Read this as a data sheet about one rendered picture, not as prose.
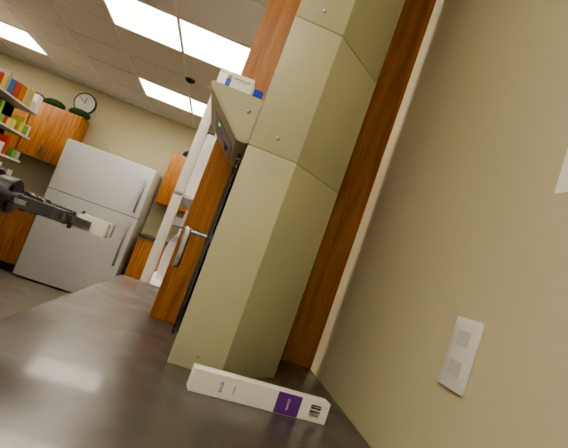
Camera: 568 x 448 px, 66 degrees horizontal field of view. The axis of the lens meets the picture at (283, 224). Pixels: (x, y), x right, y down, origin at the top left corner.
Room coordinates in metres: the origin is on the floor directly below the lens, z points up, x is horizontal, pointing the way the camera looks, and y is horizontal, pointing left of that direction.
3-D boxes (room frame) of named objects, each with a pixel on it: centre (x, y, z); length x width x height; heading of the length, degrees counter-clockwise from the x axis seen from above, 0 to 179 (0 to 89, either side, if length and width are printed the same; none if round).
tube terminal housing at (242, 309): (1.08, 0.02, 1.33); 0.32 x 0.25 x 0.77; 8
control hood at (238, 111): (1.05, 0.21, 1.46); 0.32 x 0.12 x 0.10; 8
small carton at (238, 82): (0.99, 0.20, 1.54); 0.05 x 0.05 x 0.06; 3
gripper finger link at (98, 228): (0.91, 0.37, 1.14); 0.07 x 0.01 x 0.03; 98
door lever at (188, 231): (0.95, 0.17, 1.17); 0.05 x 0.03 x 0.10; 98
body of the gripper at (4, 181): (0.90, 0.52, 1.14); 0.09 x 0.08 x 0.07; 98
